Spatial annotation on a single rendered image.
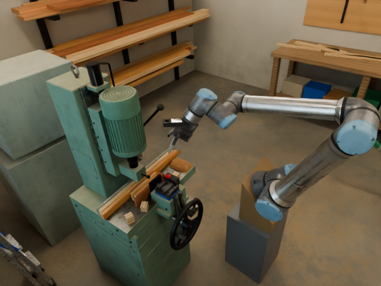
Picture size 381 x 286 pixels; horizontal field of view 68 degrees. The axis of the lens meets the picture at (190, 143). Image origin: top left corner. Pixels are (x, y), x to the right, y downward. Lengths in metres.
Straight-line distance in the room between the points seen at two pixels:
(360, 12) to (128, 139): 3.28
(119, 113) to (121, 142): 0.16
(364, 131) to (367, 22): 2.99
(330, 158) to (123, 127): 0.88
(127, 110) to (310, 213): 2.04
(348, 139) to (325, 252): 1.59
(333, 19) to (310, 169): 3.03
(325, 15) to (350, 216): 2.43
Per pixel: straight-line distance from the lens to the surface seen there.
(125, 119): 1.30
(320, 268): 2.52
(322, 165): 1.25
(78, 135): 1.60
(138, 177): 1.55
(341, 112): 1.26
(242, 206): 1.85
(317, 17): 4.18
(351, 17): 4.07
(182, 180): 1.71
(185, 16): 4.38
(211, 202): 2.76
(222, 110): 1.34
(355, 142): 1.15
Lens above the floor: 2.07
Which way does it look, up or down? 36 degrees down
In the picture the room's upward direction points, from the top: 3 degrees counter-clockwise
